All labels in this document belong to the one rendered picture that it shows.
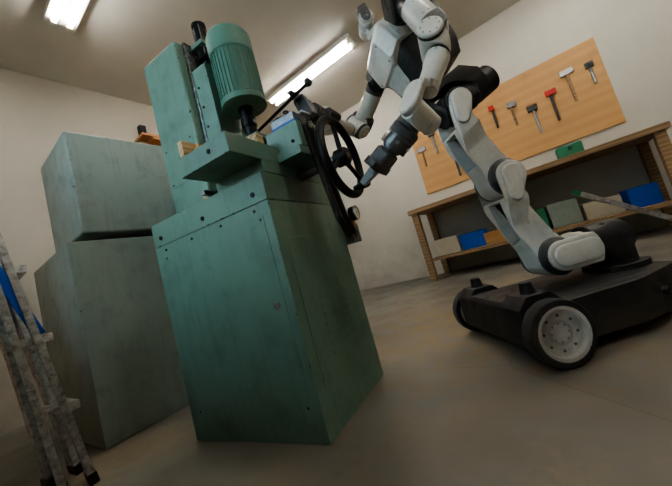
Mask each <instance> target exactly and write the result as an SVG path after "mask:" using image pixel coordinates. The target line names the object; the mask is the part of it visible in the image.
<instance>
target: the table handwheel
mask: <svg viewBox="0 0 672 486"><path fill-rule="evenodd" d="M326 124H328V125H330V126H331V130H332V133H333V136H334V140H335V144H336V147H337V150H335V151H333V153H332V156H331V157H330V156H329V153H328V150H327V147H326V142H325V136H324V128H325V125H326ZM337 132H338V133H339V135H340V136H341V138H342V139H343V141H344V142H345V144H346V146H347V148H346V147H342V146H341V143H340V140H339V137H338V133H337ZM315 139H316V145H317V149H318V152H319V156H320V158H321V161H322V164H323V167H324V168H325V170H326V172H327V174H328V176H329V177H330V179H331V181H332V182H333V183H334V185H335V186H336V187H337V189H338V190H339V191H340V192H341V193H343V194H344V195H345V196H347V197H349V198H353V199H354V198H358V197H360V196H361V195H362V193H363V191H364V189H361V190H356V191H354V190H352V189H350V188H349V187H348V186H347V185H346V184H345V183H344V182H343V180H342V179H341V178H340V176H339V174H338V173H337V171H336V169H337V167H339V168H342V167H344V166H346V167H347V168H348V169H349V170H350V171H351V172H352V173H353V174H354V176H355V177H356V178H357V184H358V183H360V181H361V179H362V178H363V176H364V171H363V167H362V163H361V160H360V157H359V154H358V152H357V149H356V147H355V145H354V143H353V141H352V139H351V137H350V136H349V134H348V132H347V131H346V130H345V128H344V127H343V126H342V124H341V123H340V122H339V121H338V120H336V119H335V118H334V117H332V116H329V115H324V116H321V117H320V118H319V119H318V121H317V123H316V127H315ZM352 160H353V163H354V166H355V169H354V167H353V166H352V165H351V162H352ZM318 174H319V172H318V170H317V167H316V165H315V164H314V165H312V166H310V167H308V168H306V169H304V170H302V171H299V172H298V177H299V179H300V180H301V181H304V180H306V179H309V178H311V177H313V176H315V175H318Z"/></svg>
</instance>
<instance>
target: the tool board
mask: <svg viewBox="0 0 672 486"><path fill-rule="evenodd" d="M472 112H473V114H474V115H475V116H476V117H477V118H478V119H479V121H480V122H481V124H482V126H483V129H484V131H485V133H486V135H487V136H488V137H489V138H490V139H491V140H492V142H493V143H494V144H495V145H496V146H497V148H498V149H499V150H500V151H501V152H502V153H503V154H504V155H505V156H507V157H508V158H511V159H514V160H516V161H520V160H523V159H525V158H528V157H531V156H534V155H536V154H539V153H542V152H545V151H547V150H550V149H553V148H555V147H558V146H561V145H564V144H566V143H569V142H572V141H574V140H577V139H580V138H583V137H585V136H588V135H591V134H593V133H596V132H599V131H602V130H604V129H607V128H610V127H612V126H615V125H618V124H621V123H623V122H626V120H625V117H624V115H623V112H622V110H621V107H620V105H619V102H618V100H617V97H616V94H615V92H614V89H613V87H612V84H611V82H610V79H609V77H608V74H607V71H606V69H605V66H604V64H603V61H602V59H601V56H600V54H599V51H598V48H597V46H596V43H595V41H594V38H593V37H592V38H590V39H588V40H586V41H584V42H582V43H580V44H578V45H576V46H574V47H572V48H570V49H568V50H566V51H564V52H562V53H560V54H558V55H556V56H554V57H552V58H550V59H548V60H547V61H545V62H543V63H541V64H539V65H537V66H535V67H533V68H531V69H529V70H527V71H525V72H523V73H521V74H519V75H517V76H515V77H513V78H511V79H509V80H507V81H505V82H503V83H501V84H499V86H498V88H497V89H496V90H494V91H493V92H492V93H491V94H490V95H489V96H487V97H486V98H485V99H484V100H483V101H482V102H481V103H479V104H478V106H477V107H476V108H474V109H473V110H472ZM417 136H418V140H417V141H416V142H415V143H414V145H413V149H414V153H415V156H416V159H417V162H418V165H419V169H420V172H421V175H422V178H423V181H424V184H425V188H426V191H427V194H430V193H433V192H436V191H438V190H441V189H444V188H447V187H449V186H452V185H455V184H458V183H460V182H463V181H466V180H468V179H471V178H470V177H469V176H468V175H467V174H466V173H465V172H464V170H463V169H462V168H461V167H460V166H459V164H458V163H457V162H456V161H455V160H454V159H453V158H452V157H451V156H450V155H449V154H448V153H447V151H446V149H445V147H444V145H443V143H442V141H441V139H440V136H439V133H438V129H437V130H436V131H435V132H434V133H432V134H430V135H424V134H423V133H422V132H420V131H419V133H418V134H417Z"/></svg>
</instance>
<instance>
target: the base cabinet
mask: <svg viewBox="0 0 672 486"><path fill-rule="evenodd" d="M156 253H157V257H158V262H159V266H160V271H161V276H162V280H163V285H164V290H165V294H166V299H167V303H168V308H169V313H170V317H171V322H172V327H173V331H174V336H175V340H176V345H177V350H178V354H179V359H180V363H181V368H182V373H183V377H184V382H185V387H186V391H187V396H188V400H189V405H190V410H191V414H192V419H193V424H194V428H195V433H196V437H197V440H212V441H240V442H269V443H297V444H325V445H330V444H332V442H333V441H334V440H335V438H336V437H337V436H338V434H339V433H340V432H341V430H342V429H343V428H344V426H345V425H346V424H347V422H348V421H349V420H350V418H351V417H352V416H353V414H354V413H355V412H356V410H357V409H358V408H359V406H360V405H361V404H362V402H363V401H364V400H365V398H366V397H367V396H368V394H369V393H370V392H371V390H372V389H373V388H374V386H375V385H376V384H377V382H378V381H379V380H380V378H381V377H382V376H383V371H382V367H381V363H380V360H379V356H378V353H377V349H376V346H375V342H374V339H373V335H372V331H371V328H370V324H369V321H368V317H367V314H366V310H365V307H364V303H363V299H362V296H361V292H360V289H359V285H358V282H357V278H356V275H355V271H354V267H353V264H352V260H351V257H350V253H349V250H348V246H347V243H346V239H345V235H344V232H343V230H342V228H341V226H340V225H339V223H338V222H337V220H336V218H335V216H334V212H333V210H332V208H331V205H323V204H312V203H301V202H291V201H280V200H269V199H267V200H265V201H262V202H260V203H258V204H256V205H254V206H251V207H249V208H247V209H245V210H242V211H240V212H238V213H236V214H234V215H231V216H229V217H227V218H225V219H222V220H220V221H218V222H216V223H214V224H211V225H209V226H207V227H205V228H202V229H200V230H198V231H196V232H193V233H191V234H189V235H187V236H185V237H182V238H180V239H178V240H176V241H173V242H171V243H169V244H167V245H165V246H162V247H160V248H158V249H156Z"/></svg>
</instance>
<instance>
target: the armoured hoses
mask: <svg viewBox="0 0 672 486"><path fill-rule="evenodd" d="M299 121H300V122H301V124H302V128H303V130H304V134H305V136H306V139H307V143H308V145H309V149H310V152H311V154H312V156H313V157H312V158H313V160H314V163H315V165H316V167H317V170H318V172H319V176H320V178H321V181H322V183H323V187H324V189H325V192H326V194H327V197H328V199H329V201H330V202H329V203H330V205H331V208H332V210H333V212H334V216H335V218H336V220H337V222H338V223H339V225H340V226H341V228H342V230H343V231H344V233H345V234H346V236H347V238H348V239H349V240H351V241H352V240H354V239H355V237H357V236H358V232H357V230H356V228H355V226H354V224H353V223H352V221H351V219H350V217H349V215H348V213H347V211H346V209H345V206H344V204H343V200H342V198H341V195H340V193H339V190H338V189H337V187H336V186H335V185H334V183H333V182H332V181H331V179H330V177H329V176H328V174H327V172H326V170H325V168H324V167H323V164H322V161H321V158H320V156H319V152H318V149H317V145H316V139H315V129H314V126H313V124H312V121H311V120H310V121H306V118H305V117H301V118H300V119H299Z"/></svg>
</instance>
